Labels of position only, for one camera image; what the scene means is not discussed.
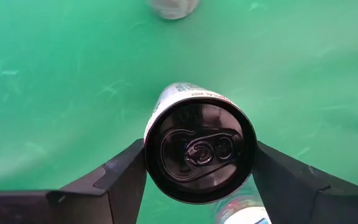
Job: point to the white Celsius can black lid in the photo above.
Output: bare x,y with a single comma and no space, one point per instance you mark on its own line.
200,149

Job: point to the green table mat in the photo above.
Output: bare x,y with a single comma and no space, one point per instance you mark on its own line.
57,77

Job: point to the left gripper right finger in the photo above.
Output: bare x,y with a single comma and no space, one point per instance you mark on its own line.
306,202

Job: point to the white Raspberry Lime can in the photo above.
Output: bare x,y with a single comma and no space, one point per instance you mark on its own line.
244,214

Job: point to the silver Diet Coke can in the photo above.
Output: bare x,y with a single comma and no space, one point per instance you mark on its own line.
172,7

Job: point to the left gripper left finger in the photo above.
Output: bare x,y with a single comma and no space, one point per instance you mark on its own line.
73,205

